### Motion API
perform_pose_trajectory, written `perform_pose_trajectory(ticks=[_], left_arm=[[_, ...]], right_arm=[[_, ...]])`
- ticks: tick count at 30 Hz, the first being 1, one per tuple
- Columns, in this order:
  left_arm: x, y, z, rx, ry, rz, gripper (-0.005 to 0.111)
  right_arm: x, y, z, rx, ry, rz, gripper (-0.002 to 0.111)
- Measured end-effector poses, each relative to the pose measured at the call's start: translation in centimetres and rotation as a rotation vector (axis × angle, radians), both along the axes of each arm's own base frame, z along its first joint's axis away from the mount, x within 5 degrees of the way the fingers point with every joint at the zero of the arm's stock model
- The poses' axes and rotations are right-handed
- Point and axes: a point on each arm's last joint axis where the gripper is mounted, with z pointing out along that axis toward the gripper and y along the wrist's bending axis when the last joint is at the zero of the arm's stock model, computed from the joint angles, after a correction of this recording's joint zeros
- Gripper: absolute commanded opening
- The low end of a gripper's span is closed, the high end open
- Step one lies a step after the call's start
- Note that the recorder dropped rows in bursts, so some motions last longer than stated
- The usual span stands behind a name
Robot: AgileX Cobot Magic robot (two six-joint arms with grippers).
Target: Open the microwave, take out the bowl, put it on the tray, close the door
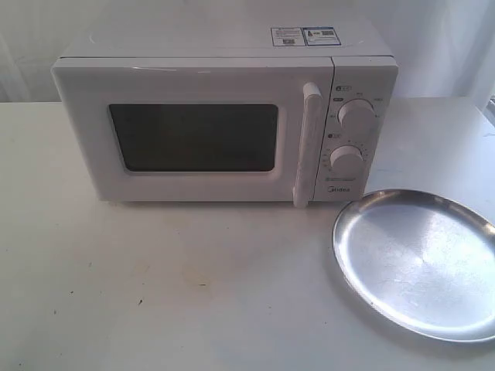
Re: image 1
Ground upper white control knob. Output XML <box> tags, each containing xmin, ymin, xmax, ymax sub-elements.
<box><xmin>337</xmin><ymin>99</ymin><xmax>376</xmax><ymax>130</ymax></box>

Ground white microwave door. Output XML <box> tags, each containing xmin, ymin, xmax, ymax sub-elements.
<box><xmin>52</xmin><ymin>57</ymin><xmax>334</xmax><ymax>207</ymax></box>

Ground lower white control knob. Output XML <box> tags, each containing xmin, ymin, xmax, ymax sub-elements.
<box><xmin>329</xmin><ymin>145</ymin><xmax>364</xmax><ymax>176</ymax></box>

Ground white microwave oven body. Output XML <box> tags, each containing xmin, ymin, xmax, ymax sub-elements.
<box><xmin>57</xmin><ymin>5</ymin><xmax>398</xmax><ymax>203</ymax></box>

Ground round steel tray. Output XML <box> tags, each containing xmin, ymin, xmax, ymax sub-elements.
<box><xmin>332</xmin><ymin>189</ymin><xmax>494</xmax><ymax>343</ymax></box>

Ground white control knob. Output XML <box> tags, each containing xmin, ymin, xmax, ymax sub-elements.
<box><xmin>337</xmin><ymin>99</ymin><xmax>376</xmax><ymax>130</ymax></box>
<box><xmin>329</xmin><ymin>145</ymin><xmax>364</xmax><ymax>176</ymax></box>

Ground blue white label sticker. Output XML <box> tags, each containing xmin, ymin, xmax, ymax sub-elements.
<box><xmin>271</xmin><ymin>26</ymin><xmax>341</xmax><ymax>47</ymax></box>

